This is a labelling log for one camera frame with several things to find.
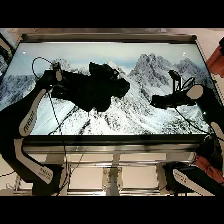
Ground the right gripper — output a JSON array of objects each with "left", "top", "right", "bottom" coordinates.
[{"left": 151, "top": 92, "right": 193, "bottom": 110}]

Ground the black garment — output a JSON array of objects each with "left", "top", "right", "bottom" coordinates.
[{"left": 55, "top": 61, "right": 132, "bottom": 113}]

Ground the red garment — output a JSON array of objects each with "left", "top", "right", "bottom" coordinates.
[{"left": 206, "top": 44, "right": 224, "bottom": 78}]

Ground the orange garment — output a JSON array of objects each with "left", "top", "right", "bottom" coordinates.
[{"left": 194, "top": 154, "right": 224, "bottom": 186}]

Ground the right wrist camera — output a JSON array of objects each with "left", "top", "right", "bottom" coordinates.
[{"left": 168, "top": 69, "right": 184, "bottom": 95}]

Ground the black cable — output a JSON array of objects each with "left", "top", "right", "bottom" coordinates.
[
  {"left": 48, "top": 91, "right": 73, "bottom": 196},
  {"left": 174, "top": 107, "right": 216, "bottom": 138},
  {"left": 31, "top": 55, "right": 64, "bottom": 80}
]

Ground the silver frame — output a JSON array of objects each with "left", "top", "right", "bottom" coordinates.
[{"left": 6, "top": 32, "right": 218, "bottom": 197}]

